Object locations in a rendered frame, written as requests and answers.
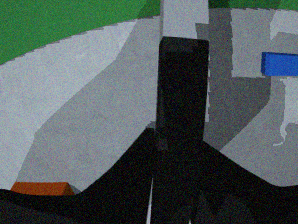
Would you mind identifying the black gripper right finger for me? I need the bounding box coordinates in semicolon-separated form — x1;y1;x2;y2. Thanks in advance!
190;141;298;224

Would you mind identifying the green mat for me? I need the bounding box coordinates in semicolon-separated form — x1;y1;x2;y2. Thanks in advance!
0;0;298;64

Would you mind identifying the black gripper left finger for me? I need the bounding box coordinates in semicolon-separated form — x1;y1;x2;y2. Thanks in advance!
0;128;156;224

